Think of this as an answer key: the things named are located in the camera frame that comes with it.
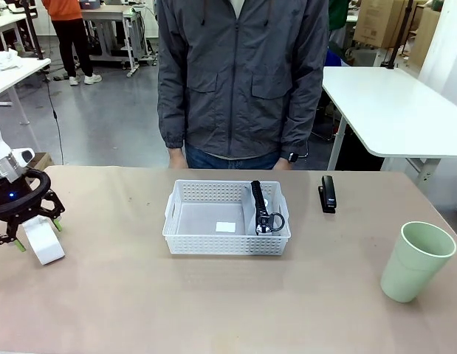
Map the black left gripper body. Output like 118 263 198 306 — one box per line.
0 176 40 222

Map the white curved plastic case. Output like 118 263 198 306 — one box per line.
21 215 66 266

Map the black stapler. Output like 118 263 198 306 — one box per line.
317 175 337 215

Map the person's right forearm grey sleeve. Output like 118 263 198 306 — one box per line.
157 84 188 150

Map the person's left forearm grey sleeve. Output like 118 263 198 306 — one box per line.
280 84 326 160

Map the white perforated plastic basket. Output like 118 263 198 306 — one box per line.
161 178 292 256

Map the white basket divider panel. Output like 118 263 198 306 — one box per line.
241 185 257 236

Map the person's right hand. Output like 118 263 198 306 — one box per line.
168 146 188 170

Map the small open cardboard box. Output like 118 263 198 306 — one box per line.
30 152 55 171

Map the white table with cloth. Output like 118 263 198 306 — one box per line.
0 57 52 148

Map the crumpled white cloth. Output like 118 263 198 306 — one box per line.
0 50 24 74

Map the black stand pole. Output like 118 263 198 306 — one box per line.
385 0 415 70
22 0 45 60

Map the person in orange top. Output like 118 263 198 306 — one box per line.
41 0 103 86

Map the grey background workbench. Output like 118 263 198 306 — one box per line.
78 2 158 78

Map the person in grey jacket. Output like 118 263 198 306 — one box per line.
156 0 330 170

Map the person in green top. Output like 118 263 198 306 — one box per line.
326 0 351 32

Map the large white side table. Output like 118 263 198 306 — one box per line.
321 66 457 184

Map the light green plastic cup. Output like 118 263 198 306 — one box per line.
379 221 457 304

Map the large cardboard box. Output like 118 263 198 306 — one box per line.
352 0 414 49

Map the tall cardboard box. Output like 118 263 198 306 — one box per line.
410 6 442 69

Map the black ring mount on gripper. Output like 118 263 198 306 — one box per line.
0 168 52 218

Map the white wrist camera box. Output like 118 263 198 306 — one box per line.
10 147 35 166

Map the black hanging cable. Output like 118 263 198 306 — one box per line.
43 72 66 166

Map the black strap with metal ring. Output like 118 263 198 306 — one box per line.
250 179 286 236

